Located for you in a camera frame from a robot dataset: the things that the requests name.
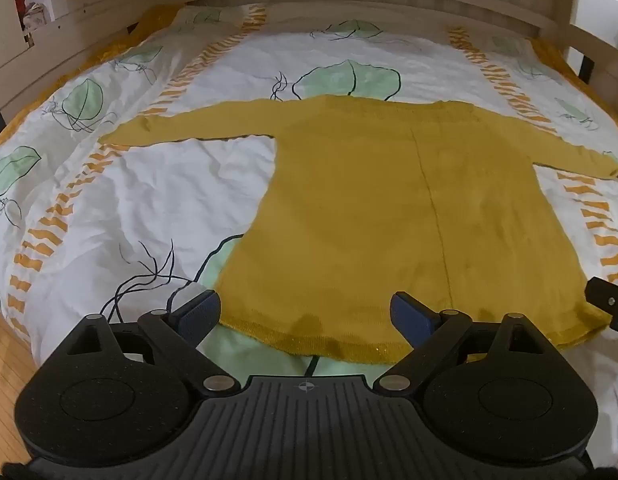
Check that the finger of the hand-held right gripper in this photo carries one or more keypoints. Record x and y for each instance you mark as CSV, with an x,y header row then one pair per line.
x,y
611,302

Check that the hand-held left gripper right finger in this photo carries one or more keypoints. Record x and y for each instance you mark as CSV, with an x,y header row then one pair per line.
x,y
408,316

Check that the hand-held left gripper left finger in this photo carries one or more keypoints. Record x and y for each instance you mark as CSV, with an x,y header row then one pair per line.
x,y
201,312

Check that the mustard yellow knit sweater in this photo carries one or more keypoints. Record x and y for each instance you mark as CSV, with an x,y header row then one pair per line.
x,y
369,200

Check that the white leaf print bedsheet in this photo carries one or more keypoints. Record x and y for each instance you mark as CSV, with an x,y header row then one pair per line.
x,y
139,200

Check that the white and red bag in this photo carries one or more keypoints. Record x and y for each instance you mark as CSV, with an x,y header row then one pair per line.
x,y
34,12

